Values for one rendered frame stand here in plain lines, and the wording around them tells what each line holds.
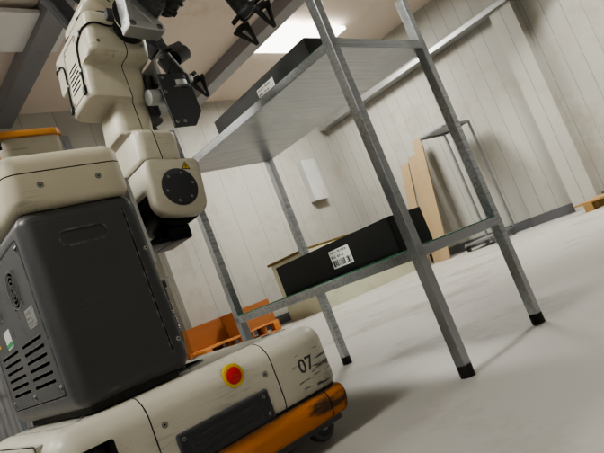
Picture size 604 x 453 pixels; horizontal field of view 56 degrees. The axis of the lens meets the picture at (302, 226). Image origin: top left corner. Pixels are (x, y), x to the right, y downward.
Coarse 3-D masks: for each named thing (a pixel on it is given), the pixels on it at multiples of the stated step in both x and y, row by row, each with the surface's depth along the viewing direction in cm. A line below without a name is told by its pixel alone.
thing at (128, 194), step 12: (132, 192) 145; (144, 204) 151; (144, 216) 150; (156, 216) 148; (144, 228) 143; (156, 228) 153; (168, 228) 149; (180, 228) 151; (156, 240) 154; (168, 240) 148; (180, 240) 151; (156, 252) 156
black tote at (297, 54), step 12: (300, 48) 174; (312, 48) 173; (288, 60) 179; (300, 60) 175; (276, 72) 184; (288, 72) 180; (264, 84) 189; (252, 96) 195; (240, 108) 201; (216, 120) 213; (228, 120) 208
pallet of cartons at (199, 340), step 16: (256, 304) 662; (224, 320) 663; (256, 320) 654; (272, 320) 668; (192, 336) 640; (208, 336) 652; (224, 336) 665; (240, 336) 637; (256, 336) 683; (192, 352) 635; (208, 352) 606
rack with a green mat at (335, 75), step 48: (336, 48) 151; (384, 48) 165; (288, 96) 174; (336, 96) 193; (240, 144) 204; (288, 144) 230; (384, 192) 148; (480, 192) 174; (432, 240) 150; (336, 288) 168; (432, 288) 143; (528, 288) 171; (336, 336) 234
